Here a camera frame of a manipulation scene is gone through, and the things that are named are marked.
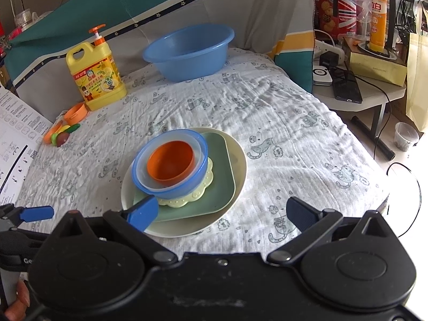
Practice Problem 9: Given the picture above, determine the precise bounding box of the blue plastic basin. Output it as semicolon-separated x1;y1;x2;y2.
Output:
143;23;235;83

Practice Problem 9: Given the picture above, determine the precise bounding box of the red printed box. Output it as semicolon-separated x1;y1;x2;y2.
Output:
314;0;372;41

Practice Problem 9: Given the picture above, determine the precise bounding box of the green square plate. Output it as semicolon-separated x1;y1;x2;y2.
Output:
133;132;236;223

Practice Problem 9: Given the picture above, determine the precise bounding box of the white round-marked device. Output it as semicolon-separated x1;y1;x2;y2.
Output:
312;68;334;87

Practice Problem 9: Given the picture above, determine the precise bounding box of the yellow dish soap bottle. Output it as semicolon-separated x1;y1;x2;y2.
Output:
369;0;390;53

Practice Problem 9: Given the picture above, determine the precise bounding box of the clear plastic bowl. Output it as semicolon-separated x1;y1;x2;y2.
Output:
139;134;203;191

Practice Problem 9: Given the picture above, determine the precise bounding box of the orange bowl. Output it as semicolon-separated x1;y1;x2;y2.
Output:
147;141;195;185

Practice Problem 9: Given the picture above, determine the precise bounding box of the black smartphone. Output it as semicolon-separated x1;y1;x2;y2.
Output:
331;68;364;104

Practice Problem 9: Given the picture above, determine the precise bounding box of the pale yellow box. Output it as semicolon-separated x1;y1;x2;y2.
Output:
343;37;409;88

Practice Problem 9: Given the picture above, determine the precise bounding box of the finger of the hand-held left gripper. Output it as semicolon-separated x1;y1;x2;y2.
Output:
0;204;55;230

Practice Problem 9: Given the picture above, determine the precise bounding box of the white printed blanket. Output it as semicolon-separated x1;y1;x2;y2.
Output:
13;47;390;259

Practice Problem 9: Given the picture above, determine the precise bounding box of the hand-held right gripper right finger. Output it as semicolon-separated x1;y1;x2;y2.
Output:
267;196;400;266

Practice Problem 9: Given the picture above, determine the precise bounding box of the person's left hand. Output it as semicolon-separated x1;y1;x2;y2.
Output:
4;279;31;321

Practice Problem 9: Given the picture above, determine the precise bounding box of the grey folding table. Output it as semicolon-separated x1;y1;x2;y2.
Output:
312;70;407;161

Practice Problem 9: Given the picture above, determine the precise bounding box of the black cable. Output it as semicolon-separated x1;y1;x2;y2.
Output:
385;162;422;239

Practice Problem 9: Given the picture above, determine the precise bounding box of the white round plate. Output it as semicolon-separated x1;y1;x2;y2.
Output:
121;127;248;239

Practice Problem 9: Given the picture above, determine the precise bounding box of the yellow flower-shaped small plate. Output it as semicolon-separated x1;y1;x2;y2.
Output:
157;156;215;208

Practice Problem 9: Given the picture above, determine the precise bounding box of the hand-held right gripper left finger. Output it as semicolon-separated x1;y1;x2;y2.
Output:
50;195;178;268

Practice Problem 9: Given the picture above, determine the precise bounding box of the blue transparent bowl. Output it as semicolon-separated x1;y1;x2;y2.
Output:
131;128;209;199

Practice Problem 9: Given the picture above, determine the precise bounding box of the white power strip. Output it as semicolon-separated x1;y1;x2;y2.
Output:
314;38;345;63

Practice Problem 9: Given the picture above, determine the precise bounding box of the orange toy cup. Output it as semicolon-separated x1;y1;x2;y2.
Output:
63;103;88;125

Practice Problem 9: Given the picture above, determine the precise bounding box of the yellow detergent jug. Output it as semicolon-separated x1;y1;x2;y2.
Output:
66;24;128;112

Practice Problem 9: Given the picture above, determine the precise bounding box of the clear plastic jar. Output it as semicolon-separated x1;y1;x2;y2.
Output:
13;10;35;28

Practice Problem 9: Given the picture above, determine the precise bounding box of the clear plastic cup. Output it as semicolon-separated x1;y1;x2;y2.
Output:
395;122;420;152

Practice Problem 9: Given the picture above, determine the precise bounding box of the white instruction sheet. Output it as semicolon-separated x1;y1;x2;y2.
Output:
0;88;54;205

